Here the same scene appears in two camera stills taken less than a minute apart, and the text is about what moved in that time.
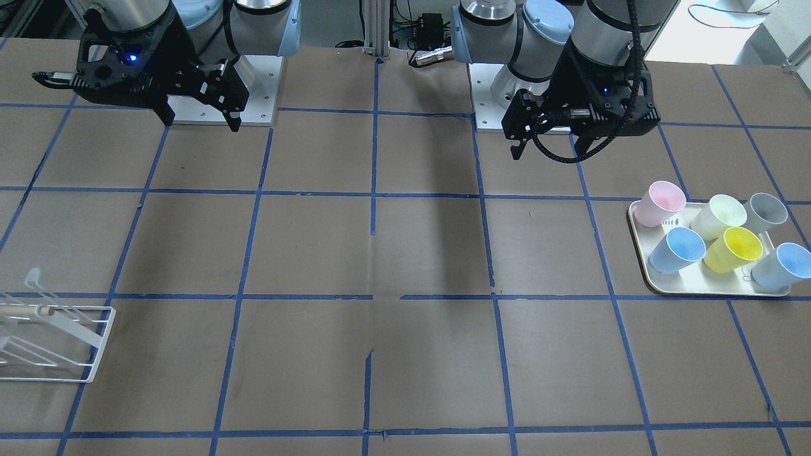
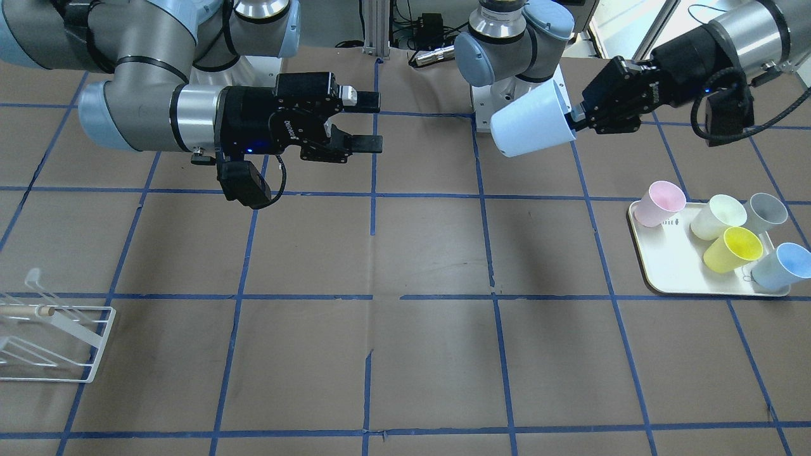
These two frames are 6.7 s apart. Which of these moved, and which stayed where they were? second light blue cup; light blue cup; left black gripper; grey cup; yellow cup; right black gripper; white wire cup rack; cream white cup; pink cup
Moved: right black gripper; left black gripper; light blue cup
Stayed: second light blue cup; white wire cup rack; pink cup; cream white cup; grey cup; yellow cup
